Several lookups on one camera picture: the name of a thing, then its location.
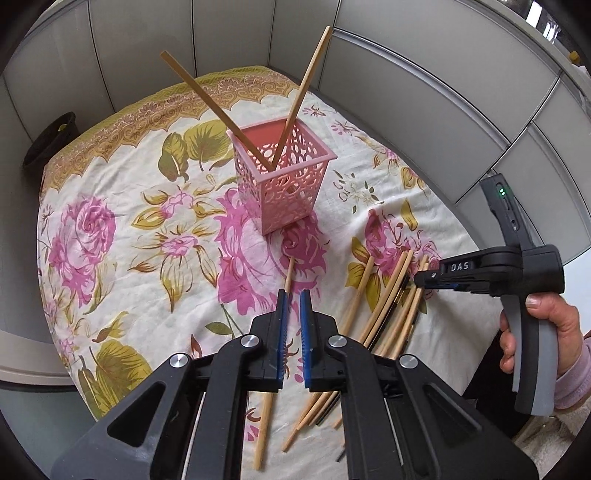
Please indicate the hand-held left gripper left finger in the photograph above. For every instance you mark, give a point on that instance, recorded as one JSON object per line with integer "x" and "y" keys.
{"x": 280, "y": 341}

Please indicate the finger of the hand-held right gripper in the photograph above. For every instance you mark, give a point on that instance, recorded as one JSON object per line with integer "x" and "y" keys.
{"x": 431, "y": 278}

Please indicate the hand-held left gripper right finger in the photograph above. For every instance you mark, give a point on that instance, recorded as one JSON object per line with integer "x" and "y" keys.
{"x": 306, "y": 341}

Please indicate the bunch of bamboo chopsticks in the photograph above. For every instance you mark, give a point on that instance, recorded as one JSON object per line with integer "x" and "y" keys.
{"x": 406, "y": 314}

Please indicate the light wooden chopstick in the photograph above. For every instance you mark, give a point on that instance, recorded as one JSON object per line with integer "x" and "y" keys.
{"x": 304, "y": 90}
{"x": 207, "y": 99}
{"x": 289, "y": 274}

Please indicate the pink perforated plastic holder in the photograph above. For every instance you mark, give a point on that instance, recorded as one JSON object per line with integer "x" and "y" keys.
{"x": 286, "y": 198}

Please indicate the person's right forearm pink sleeve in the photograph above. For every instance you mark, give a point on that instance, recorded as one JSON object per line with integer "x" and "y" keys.
{"x": 575, "y": 378}

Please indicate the person's right hand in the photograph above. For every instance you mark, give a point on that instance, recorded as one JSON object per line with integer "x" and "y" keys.
{"x": 565, "y": 332}

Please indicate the floral tablecloth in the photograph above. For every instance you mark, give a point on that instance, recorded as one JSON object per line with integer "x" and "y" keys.
{"x": 138, "y": 277}

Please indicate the dark round bin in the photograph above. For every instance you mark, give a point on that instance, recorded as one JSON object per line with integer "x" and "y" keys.
{"x": 48, "y": 143}

